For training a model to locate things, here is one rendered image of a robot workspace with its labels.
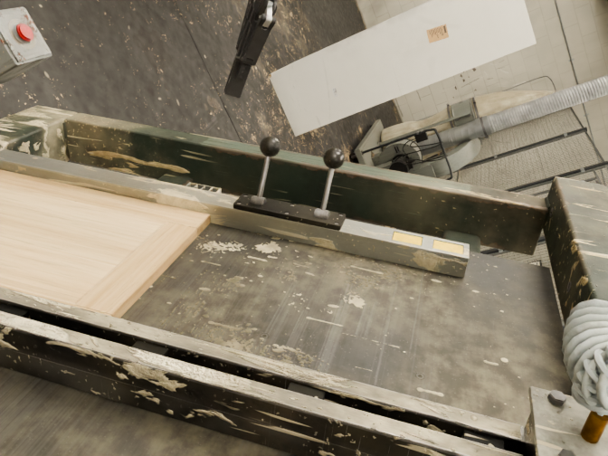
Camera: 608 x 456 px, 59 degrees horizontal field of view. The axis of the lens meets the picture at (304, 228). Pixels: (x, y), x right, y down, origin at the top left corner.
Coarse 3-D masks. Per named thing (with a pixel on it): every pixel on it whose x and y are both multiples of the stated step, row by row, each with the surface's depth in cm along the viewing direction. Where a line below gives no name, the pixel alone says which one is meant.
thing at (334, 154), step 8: (328, 152) 95; (336, 152) 95; (328, 160) 95; (336, 160) 95; (344, 160) 96; (328, 168) 96; (336, 168) 96; (328, 176) 96; (328, 184) 96; (328, 192) 96; (320, 208) 96; (320, 216) 95; (328, 216) 96
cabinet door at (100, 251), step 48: (0, 192) 101; (48, 192) 102; (96, 192) 104; (0, 240) 87; (48, 240) 88; (96, 240) 89; (144, 240) 91; (192, 240) 94; (48, 288) 77; (96, 288) 78; (144, 288) 80
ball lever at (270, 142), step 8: (264, 144) 97; (272, 144) 97; (264, 152) 98; (272, 152) 98; (264, 160) 99; (264, 168) 98; (264, 176) 98; (264, 184) 99; (256, 200) 98; (264, 200) 98
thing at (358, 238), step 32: (0, 160) 108; (32, 160) 109; (128, 192) 103; (160, 192) 101; (192, 192) 102; (224, 224) 100; (256, 224) 98; (288, 224) 96; (352, 224) 96; (384, 256) 94; (416, 256) 92; (448, 256) 90
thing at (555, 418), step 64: (0, 320) 62; (64, 320) 64; (64, 384) 63; (128, 384) 60; (192, 384) 57; (256, 384) 57; (320, 384) 58; (576, 384) 47; (320, 448) 56; (384, 448) 54; (448, 448) 52; (512, 448) 54; (576, 448) 49
